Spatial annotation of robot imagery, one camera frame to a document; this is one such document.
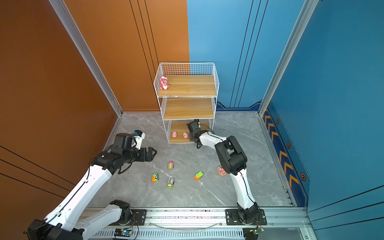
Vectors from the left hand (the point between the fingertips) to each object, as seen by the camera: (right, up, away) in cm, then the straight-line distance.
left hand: (149, 150), depth 78 cm
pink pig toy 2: (+17, +6, +24) cm, 30 cm away
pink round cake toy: (+39, -14, +8) cm, 42 cm away
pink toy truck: (+9, -11, +11) cm, 18 cm away
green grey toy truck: (+10, -19, +4) cm, 22 cm away
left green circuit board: (-11, -38, -7) cm, 41 cm away
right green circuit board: (+53, -37, -9) cm, 65 cm away
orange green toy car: (+1, -18, +7) cm, 19 cm away
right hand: (+23, +7, +26) cm, 36 cm away
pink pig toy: (+9, +7, +24) cm, 27 cm away
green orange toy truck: (+26, -16, +7) cm, 31 cm away
